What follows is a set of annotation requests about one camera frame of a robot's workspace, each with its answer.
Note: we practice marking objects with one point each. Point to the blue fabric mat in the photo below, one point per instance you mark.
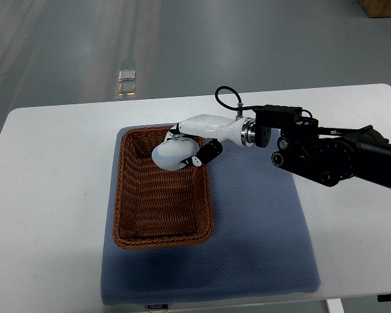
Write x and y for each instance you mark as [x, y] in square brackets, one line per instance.
[260, 245]

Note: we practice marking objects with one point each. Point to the white table leg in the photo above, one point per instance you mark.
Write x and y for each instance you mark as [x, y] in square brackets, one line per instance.
[334, 306]

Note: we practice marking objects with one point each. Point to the metal floor plate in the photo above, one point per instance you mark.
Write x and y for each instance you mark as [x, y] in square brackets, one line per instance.
[127, 89]
[127, 75]

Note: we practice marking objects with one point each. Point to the light blue plush toy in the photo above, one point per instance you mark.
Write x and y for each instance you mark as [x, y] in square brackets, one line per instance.
[170, 154]

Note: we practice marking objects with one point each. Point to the black table bracket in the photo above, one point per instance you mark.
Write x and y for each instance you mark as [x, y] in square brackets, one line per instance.
[384, 298]

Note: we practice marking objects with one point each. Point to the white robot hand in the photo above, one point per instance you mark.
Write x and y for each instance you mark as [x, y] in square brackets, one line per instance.
[239, 131]

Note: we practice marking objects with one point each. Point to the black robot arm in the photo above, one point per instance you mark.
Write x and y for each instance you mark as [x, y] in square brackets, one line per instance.
[323, 155]

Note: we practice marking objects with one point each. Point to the wooden box corner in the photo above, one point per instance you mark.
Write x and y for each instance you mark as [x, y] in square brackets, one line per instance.
[377, 8]

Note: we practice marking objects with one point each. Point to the brown wicker basket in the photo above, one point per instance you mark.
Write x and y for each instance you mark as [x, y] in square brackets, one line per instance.
[155, 208]

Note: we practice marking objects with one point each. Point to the upper metal floor plate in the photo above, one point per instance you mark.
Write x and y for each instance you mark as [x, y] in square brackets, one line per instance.
[127, 75]

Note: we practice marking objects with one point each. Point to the lower metal floor plate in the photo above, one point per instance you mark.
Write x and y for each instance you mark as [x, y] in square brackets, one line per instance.
[127, 89]

